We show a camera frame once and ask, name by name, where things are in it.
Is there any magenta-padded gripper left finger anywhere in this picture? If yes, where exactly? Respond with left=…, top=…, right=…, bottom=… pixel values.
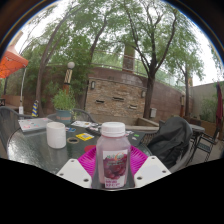
left=56, top=145, right=101, bottom=190

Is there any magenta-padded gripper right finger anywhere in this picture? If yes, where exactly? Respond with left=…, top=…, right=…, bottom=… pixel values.
left=128, top=145, right=172, bottom=189

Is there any pink juice bottle white cap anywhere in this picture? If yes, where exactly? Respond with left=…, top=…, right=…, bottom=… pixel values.
left=96, top=121, right=132, bottom=190

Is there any flat round red coaster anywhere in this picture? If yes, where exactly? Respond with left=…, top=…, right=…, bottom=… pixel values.
left=83, top=144, right=98, bottom=153

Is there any brown tape roll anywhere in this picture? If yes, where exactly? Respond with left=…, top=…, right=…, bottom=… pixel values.
left=66, top=136, right=80, bottom=144

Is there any black jacket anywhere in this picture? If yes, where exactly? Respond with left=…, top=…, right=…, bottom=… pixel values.
left=146, top=115, right=194, bottom=169

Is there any yellow sticker card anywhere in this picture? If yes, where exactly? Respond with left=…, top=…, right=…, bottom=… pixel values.
left=75, top=132, right=95, bottom=142

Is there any white cup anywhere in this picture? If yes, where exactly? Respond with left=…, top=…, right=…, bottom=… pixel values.
left=45, top=121, right=67, bottom=150

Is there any white printed paper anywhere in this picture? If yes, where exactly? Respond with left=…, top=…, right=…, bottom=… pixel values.
left=70, top=120, right=101, bottom=129

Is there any black metal patio chair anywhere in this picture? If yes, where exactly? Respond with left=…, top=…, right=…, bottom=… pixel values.
left=191, top=126, right=221, bottom=163

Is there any round grey patio table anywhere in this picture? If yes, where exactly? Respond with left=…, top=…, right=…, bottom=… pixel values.
left=189, top=123, right=206, bottom=138

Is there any grey laptop with stickers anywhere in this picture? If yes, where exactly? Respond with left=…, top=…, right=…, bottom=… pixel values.
left=17, top=117, right=54, bottom=133

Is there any green leafy tree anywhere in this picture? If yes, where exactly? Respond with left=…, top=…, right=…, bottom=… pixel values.
left=166, top=26, right=208, bottom=118
left=13, top=0, right=108, bottom=118
left=109, top=0, right=188, bottom=120

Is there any blue yellow striped cone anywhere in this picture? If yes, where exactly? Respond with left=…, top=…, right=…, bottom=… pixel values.
left=31, top=100, right=40, bottom=118

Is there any closed maroon patio umbrella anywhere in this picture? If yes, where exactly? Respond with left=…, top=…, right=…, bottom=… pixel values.
left=215, top=82, right=224, bottom=129

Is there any orange patio umbrella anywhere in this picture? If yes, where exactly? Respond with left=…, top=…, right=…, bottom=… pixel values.
left=0, top=44, right=30, bottom=116

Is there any globe lamp post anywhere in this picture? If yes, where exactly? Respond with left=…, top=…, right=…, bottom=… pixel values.
left=63, top=61, right=76, bottom=95

